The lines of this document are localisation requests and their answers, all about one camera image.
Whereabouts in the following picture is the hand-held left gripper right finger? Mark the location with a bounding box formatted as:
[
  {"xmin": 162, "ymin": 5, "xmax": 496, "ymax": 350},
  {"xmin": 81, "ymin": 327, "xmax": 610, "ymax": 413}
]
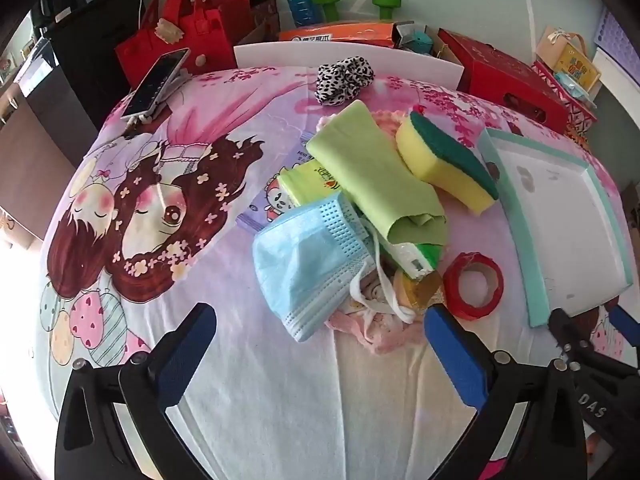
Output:
[{"xmin": 422, "ymin": 304, "xmax": 588, "ymax": 480}]

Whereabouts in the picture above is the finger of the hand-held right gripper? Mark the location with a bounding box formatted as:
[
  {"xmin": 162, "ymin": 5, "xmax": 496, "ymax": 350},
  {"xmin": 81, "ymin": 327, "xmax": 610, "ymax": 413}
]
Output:
[
  {"xmin": 547, "ymin": 307, "xmax": 640, "ymax": 381},
  {"xmin": 607, "ymin": 305, "xmax": 640, "ymax": 348}
]

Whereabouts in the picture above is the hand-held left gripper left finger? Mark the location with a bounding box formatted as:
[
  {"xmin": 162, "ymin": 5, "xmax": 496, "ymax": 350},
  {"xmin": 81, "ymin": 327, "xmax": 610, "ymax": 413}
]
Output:
[{"xmin": 54, "ymin": 302, "xmax": 218, "ymax": 480}]

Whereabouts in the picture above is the red tape roll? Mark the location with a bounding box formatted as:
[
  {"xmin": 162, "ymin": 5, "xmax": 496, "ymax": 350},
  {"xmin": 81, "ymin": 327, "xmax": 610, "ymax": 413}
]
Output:
[{"xmin": 444, "ymin": 252, "xmax": 505, "ymax": 321}]

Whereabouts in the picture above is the pink and white fluffy towel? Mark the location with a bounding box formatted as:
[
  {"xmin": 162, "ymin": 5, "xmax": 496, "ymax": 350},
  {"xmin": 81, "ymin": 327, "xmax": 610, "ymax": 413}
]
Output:
[{"xmin": 317, "ymin": 107, "xmax": 431, "ymax": 358}]

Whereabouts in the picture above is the amber yellow soap packet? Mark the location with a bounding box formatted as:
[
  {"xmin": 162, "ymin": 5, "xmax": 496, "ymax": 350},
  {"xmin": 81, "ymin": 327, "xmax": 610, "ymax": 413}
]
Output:
[{"xmin": 395, "ymin": 270, "xmax": 446, "ymax": 311}]

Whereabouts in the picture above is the green and white tissue packet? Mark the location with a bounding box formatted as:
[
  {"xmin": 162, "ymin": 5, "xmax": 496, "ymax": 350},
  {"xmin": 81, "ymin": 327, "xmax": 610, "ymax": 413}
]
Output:
[{"xmin": 372, "ymin": 230, "xmax": 446, "ymax": 281}]

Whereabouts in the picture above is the pink sock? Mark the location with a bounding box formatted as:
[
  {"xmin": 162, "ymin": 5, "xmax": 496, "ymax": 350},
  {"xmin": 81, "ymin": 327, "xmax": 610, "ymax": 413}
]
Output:
[{"xmin": 350, "ymin": 272, "xmax": 401, "ymax": 311}]

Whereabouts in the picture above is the white tray with teal rim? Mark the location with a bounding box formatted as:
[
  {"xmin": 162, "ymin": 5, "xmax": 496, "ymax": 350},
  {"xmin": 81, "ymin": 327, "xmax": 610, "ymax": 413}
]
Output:
[{"xmin": 477, "ymin": 127, "xmax": 636, "ymax": 328}]

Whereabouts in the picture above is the blue face mask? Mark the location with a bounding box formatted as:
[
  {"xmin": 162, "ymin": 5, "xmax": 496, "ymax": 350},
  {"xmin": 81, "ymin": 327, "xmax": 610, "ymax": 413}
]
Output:
[{"xmin": 251, "ymin": 195, "xmax": 378, "ymax": 343}]

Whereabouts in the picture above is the yellow sponge with green scourer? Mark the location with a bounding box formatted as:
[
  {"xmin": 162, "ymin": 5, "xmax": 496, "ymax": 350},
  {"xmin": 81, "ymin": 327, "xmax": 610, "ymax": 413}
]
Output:
[{"xmin": 396, "ymin": 110, "xmax": 501, "ymax": 217}]

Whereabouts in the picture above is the green cloth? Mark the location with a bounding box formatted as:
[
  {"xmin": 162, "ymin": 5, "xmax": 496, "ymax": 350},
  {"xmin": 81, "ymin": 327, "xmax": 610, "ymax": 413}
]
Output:
[{"xmin": 306, "ymin": 100, "xmax": 448, "ymax": 248}]

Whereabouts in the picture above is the yellow-green tissue packet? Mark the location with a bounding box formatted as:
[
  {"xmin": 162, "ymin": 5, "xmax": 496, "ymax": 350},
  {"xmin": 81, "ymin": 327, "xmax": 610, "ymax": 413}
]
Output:
[{"xmin": 277, "ymin": 157, "xmax": 351, "ymax": 208}]

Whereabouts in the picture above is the printed cartoon blanket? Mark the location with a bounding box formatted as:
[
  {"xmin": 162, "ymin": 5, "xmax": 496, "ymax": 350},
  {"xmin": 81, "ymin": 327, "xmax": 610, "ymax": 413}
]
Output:
[{"xmin": 30, "ymin": 62, "xmax": 640, "ymax": 480}]

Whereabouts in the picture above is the orange patterned paper box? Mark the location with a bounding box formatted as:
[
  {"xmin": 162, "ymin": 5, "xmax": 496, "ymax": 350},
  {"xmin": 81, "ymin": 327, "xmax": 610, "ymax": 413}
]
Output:
[{"xmin": 565, "ymin": 127, "xmax": 593, "ymax": 153}]

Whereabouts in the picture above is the red and white patterned box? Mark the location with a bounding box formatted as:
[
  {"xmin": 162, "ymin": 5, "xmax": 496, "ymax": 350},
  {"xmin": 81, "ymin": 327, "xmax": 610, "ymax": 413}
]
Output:
[{"xmin": 532, "ymin": 60, "xmax": 598, "ymax": 136}]

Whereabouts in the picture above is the light blue wipes packet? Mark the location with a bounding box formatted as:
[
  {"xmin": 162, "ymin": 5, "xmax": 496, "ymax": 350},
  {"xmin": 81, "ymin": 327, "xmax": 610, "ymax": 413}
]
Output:
[{"xmin": 552, "ymin": 71, "xmax": 596, "ymax": 106}]

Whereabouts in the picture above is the brown wooden cabinet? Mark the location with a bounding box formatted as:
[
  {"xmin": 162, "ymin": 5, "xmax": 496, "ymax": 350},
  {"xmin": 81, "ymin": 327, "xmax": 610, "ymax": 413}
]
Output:
[{"xmin": 0, "ymin": 77, "xmax": 78, "ymax": 251}]

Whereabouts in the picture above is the white furniture panel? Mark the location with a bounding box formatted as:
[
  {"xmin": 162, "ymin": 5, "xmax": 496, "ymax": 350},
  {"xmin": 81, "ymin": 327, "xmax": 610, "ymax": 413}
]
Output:
[{"xmin": 592, "ymin": 47, "xmax": 640, "ymax": 111}]

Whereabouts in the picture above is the red gift box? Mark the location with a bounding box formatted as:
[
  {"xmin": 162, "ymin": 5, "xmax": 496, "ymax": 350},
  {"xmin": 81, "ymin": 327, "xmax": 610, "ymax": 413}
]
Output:
[{"xmin": 437, "ymin": 29, "xmax": 571, "ymax": 133}]

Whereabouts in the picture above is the smartphone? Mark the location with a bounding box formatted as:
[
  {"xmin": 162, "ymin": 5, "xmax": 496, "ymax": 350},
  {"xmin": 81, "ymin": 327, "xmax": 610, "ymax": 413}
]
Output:
[{"xmin": 120, "ymin": 47, "xmax": 192, "ymax": 120}]

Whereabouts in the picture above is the purple perforated panel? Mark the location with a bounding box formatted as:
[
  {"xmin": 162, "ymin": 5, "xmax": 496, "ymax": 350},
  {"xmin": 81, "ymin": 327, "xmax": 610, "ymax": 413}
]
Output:
[{"xmin": 592, "ymin": 7, "xmax": 640, "ymax": 61}]

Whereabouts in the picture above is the red felt handbag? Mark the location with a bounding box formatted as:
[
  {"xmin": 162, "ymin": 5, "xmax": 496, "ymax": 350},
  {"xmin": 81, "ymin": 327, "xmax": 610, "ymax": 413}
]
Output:
[{"xmin": 115, "ymin": 0, "xmax": 238, "ymax": 86}]

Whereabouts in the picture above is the black cabinet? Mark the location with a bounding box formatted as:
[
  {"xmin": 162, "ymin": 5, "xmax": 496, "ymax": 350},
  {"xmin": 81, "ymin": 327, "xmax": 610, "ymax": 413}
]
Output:
[{"xmin": 32, "ymin": 0, "xmax": 148, "ymax": 133}]

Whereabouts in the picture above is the leopard print scrunchie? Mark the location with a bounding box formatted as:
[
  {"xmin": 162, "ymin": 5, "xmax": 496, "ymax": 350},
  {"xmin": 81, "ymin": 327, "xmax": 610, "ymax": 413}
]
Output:
[{"xmin": 314, "ymin": 55, "xmax": 376, "ymax": 107}]

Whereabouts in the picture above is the white storage bin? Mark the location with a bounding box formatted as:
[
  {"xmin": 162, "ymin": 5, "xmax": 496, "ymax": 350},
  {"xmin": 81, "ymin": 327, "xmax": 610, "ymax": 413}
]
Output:
[{"xmin": 234, "ymin": 40, "xmax": 463, "ymax": 86}]

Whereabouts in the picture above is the teal round case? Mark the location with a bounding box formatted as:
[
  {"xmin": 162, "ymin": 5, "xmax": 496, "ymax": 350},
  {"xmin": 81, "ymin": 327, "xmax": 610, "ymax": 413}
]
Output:
[{"xmin": 405, "ymin": 32, "xmax": 433, "ymax": 56}]

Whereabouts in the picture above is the grey metal cabinet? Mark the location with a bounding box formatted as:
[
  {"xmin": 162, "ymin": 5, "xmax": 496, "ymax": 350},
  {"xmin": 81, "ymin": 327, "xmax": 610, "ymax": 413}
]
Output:
[{"xmin": 14, "ymin": 37, "xmax": 63, "ymax": 98}]

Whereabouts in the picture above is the black packet with white label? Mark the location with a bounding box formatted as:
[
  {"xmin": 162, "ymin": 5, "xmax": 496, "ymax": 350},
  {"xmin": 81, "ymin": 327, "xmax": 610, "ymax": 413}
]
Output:
[{"xmin": 392, "ymin": 21, "xmax": 428, "ymax": 43}]

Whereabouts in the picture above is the red paper bag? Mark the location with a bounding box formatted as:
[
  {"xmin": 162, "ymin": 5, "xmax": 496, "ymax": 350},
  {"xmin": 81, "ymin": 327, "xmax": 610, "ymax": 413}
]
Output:
[{"xmin": 177, "ymin": 0, "xmax": 281, "ymax": 68}]

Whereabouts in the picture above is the orange cardboard box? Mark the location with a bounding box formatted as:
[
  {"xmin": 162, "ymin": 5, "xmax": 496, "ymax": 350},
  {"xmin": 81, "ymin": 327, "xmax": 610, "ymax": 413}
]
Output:
[{"xmin": 277, "ymin": 21, "xmax": 401, "ymax": 46}]

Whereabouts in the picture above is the green dumbbell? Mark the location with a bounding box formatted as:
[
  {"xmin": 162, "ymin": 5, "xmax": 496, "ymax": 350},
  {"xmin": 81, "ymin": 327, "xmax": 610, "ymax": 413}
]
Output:
[
  {"xmin": 311, "ymin": 0, "xmax": 343, "ymax": 23},
  {"xmin": 371, "ymin": 0, "xmax": 407, "ymax": 23}
]

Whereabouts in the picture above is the bottle of blue liquid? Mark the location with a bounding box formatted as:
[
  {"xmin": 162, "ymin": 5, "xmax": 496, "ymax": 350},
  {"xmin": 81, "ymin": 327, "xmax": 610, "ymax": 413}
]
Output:
[{"xmin": 286, "ymin": 0, "xmax": 321, "ymax": 28}]

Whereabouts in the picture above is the beige carry box with handle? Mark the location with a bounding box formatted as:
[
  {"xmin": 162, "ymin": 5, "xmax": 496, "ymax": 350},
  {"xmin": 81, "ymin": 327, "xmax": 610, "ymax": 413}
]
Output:
[{"xmin": 536, "ymin": 27, "xmax": 601, "ymax": 96}]

